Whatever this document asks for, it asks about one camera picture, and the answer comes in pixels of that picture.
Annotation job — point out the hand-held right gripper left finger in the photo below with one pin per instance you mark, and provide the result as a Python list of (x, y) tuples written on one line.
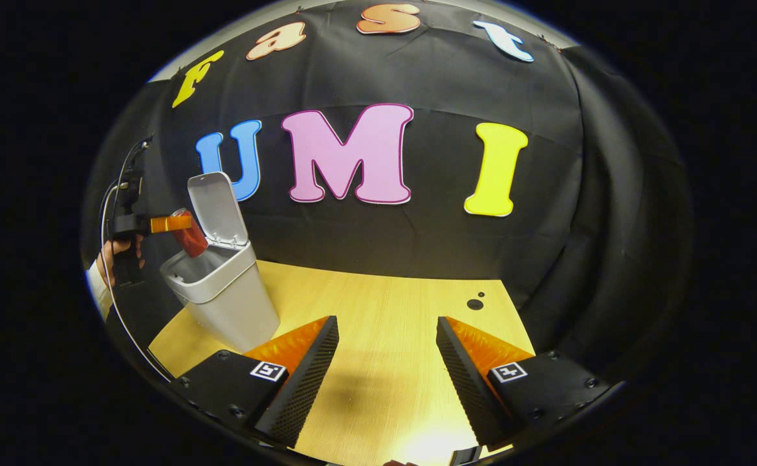
[(304, 382)]

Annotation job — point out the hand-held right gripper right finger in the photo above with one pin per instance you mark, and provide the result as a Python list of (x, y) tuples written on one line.
[(466, 382)]

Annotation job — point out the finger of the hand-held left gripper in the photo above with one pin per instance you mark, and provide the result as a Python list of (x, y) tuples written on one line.
[(170, 224)]

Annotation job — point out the red pop can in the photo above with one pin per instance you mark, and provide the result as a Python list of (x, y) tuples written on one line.
[(191, 241)]

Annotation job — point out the wooden desktop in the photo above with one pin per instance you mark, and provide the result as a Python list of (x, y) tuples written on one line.
[(391, 336)]

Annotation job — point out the black backdrop cloth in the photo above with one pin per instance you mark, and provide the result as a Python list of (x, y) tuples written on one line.
[(417, 239)]

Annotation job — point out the white desktop garbage bin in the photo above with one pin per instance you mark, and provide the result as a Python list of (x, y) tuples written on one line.
[(230, 304)]

